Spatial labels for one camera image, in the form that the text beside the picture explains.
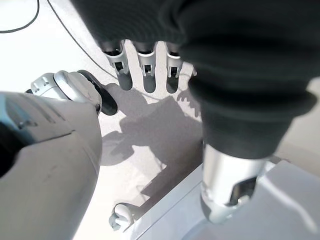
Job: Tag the white furniture caster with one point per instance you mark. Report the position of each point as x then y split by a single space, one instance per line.
120 217

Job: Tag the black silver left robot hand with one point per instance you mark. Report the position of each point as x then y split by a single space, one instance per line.
237 62

